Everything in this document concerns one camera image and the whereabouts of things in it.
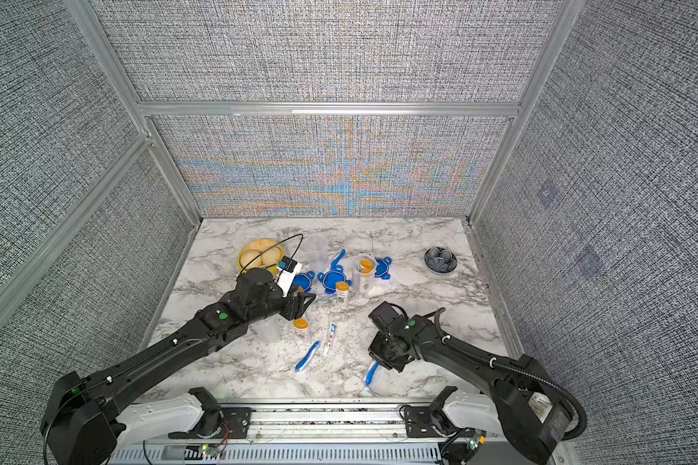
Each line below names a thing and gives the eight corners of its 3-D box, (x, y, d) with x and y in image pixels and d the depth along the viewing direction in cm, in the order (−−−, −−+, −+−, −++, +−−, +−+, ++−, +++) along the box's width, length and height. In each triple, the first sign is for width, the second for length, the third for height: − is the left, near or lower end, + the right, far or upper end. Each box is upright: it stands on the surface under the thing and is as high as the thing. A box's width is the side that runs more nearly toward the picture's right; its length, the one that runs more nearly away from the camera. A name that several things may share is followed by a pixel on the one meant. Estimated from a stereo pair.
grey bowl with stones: (425, 276, 104) (428, 268, 100) (421, 256, 110) (424, 247, 106) (456, 276, 104) (460, 268, 100) (450, 256, 110) (454, 247, 106)
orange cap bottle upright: (336, 307, 96) (335, 291, 88) (336, 298, 98) (335, 281, 90) (349, 307, 96) (349, 291, 88) (349, 298, 98) (349, 281, 90)
